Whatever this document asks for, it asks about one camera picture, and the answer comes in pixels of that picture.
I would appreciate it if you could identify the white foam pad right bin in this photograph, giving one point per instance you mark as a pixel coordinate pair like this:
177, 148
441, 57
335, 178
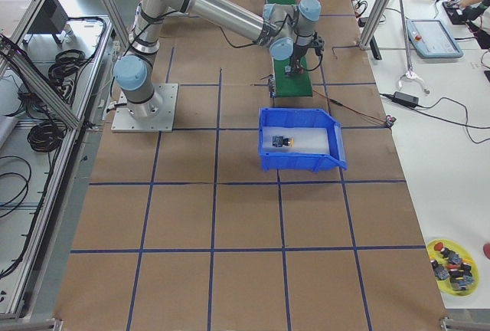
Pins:
306, 140

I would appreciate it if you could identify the black power adapter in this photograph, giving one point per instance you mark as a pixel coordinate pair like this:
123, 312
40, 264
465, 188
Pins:
405, 99

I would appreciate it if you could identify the yellow plate of buttons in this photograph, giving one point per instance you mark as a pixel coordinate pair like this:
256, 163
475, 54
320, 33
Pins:
453, 267

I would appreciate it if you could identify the green conveyor belt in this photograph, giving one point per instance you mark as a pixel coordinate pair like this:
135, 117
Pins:
283, 85

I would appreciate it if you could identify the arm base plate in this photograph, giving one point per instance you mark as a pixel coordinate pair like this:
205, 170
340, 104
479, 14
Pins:
155, 115

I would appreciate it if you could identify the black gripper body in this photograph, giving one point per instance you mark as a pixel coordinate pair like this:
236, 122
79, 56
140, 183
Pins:
298, 54

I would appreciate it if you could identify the aluminium profile post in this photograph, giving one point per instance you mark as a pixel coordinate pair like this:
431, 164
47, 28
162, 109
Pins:
372, 23

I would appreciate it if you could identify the teach pendant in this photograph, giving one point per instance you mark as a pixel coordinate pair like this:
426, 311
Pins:
432, 39

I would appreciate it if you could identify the blue right bin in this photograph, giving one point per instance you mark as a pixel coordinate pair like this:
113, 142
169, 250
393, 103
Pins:
302, 118

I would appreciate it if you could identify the yellow push button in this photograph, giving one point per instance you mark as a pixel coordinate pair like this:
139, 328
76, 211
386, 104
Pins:
282, 141

